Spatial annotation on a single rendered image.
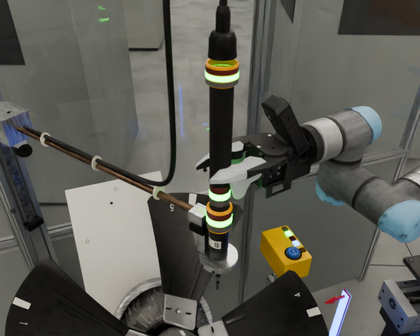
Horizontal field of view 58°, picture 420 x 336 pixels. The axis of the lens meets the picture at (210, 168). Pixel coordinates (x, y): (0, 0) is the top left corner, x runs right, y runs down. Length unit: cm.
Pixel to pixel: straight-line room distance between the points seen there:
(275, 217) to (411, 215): 119
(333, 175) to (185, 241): 35
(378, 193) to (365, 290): 198
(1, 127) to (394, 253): 258
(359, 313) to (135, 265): 173
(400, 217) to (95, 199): 74
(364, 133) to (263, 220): 114
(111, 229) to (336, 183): 61
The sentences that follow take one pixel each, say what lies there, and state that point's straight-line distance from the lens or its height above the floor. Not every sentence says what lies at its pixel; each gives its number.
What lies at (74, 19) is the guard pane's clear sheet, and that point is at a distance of 118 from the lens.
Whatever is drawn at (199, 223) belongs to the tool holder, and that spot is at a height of 153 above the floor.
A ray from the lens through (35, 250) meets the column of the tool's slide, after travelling 137.
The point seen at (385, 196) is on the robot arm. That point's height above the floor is 157.
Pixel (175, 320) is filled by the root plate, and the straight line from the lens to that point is 90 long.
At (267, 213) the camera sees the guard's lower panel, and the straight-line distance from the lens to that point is 178.
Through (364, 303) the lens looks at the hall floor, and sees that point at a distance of 261.
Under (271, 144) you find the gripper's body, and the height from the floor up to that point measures 167.
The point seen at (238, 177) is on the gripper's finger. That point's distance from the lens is 55.
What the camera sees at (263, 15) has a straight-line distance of 132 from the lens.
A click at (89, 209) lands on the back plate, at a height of 131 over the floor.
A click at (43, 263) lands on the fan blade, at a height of 143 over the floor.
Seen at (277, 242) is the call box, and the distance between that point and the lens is 128.
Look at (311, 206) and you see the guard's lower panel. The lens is 191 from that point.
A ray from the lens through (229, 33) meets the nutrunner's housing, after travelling 48.
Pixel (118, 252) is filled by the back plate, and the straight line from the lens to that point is 107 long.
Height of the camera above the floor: 198
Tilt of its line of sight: 35 degrees down
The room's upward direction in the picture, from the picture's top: straight up
